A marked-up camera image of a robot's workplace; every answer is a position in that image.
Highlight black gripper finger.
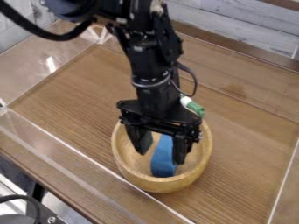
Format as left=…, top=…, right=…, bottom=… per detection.
left=126, top=125, right=154, bottom=155
left=172, top=135, right=192, bottom=165

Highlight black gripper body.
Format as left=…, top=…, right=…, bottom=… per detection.
left=116, top=79, right=202, bottom=143

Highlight blue rectangular block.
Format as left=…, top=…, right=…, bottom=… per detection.
left=151, top=135, right=178, bottom=178

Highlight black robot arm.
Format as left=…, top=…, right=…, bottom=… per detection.
left=43, top=0, right=202, bottom=165

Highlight brown wooden bowl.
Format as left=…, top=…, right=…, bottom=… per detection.
left=111, top=122, right=212, bottom=193

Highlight green white marker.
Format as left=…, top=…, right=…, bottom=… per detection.
left=180, top=94, right=206, bottom=117

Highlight clear acrylic triangle bracket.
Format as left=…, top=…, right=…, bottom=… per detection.
left=80, top=24, right=112, bottom=46

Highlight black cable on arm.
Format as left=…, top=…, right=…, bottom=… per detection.
left=0, top=0, right=199, bottom=98

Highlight black metal table bracket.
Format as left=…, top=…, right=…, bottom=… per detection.
left=25, top=202, right=66, bottom=224

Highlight black cable under table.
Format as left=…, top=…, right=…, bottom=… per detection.
left=0, top=195, right=43, bottom=224

